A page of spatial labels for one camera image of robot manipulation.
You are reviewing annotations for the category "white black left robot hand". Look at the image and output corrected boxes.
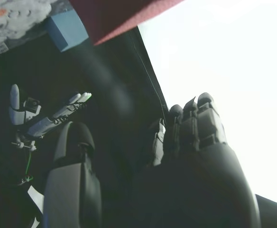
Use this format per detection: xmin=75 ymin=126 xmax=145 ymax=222
xmin=43 ymin=92 xmax=262 ymax=228

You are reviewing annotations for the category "light blue foam cube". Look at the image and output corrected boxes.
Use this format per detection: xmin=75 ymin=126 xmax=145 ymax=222
xmin=45 ymin=9 xmax=90 ymax=53

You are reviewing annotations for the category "large red cube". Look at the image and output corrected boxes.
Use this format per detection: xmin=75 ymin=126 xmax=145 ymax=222
xmin=68 ymin=0 xmax=185 ymax=46

